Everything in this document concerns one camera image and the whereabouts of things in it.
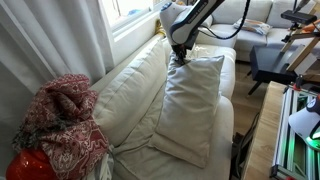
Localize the beige fabric couch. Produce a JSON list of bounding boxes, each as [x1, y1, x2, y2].
[[89, 33, 238, 180]]

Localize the white window frame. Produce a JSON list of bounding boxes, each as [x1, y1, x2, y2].
[[99, 0, 170, 65]]

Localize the black cables by table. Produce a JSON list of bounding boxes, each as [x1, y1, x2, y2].
[[229, 112, 261, 180]]

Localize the dark navy coffee table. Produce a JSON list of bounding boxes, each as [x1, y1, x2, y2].
[[248, 46, 297, 95]]

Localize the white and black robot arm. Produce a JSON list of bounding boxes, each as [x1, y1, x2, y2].
[[160, 0, 224, 65]]

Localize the large beige throw pillow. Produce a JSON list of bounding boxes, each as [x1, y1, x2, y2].
[[152, 55, 224, 157]]

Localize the black camera on stand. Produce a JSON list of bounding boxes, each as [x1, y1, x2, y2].
[[281, 10, 317, 25]]

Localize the white curtain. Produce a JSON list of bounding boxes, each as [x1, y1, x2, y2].
[[0, 0, 114, 178]]

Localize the light grey sectional sofa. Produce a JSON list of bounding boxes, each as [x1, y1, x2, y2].
[[196, 0, 320, 63]]

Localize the shiny red bag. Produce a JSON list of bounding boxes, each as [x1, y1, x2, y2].
[[6, 149, 58, 180]]

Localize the wooden stand frame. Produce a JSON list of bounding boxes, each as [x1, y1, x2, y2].
[[281, 0, 320, 81]]

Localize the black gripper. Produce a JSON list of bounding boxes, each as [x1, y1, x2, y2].
[[172, 44, 192, 65]]

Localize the patterned pillow on sofa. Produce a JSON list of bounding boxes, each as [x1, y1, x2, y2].
[[233, 19, 272, 35]]

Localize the colourful folded blanket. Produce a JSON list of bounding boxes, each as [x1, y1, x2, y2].
[[155, 19, 166, 36]]

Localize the small beige throw pillow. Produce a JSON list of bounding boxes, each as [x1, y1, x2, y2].
[[150, 92, 220, 168]]

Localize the near beige back cushion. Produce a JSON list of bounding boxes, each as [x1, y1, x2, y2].
[[92, 40, 167, 146]]

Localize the red patterned blanket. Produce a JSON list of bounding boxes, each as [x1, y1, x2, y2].
[[13, 74, 109, 180]]

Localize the aluminium frame rail rig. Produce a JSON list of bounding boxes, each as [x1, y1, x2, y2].
[[270, 85, 320, 180]]

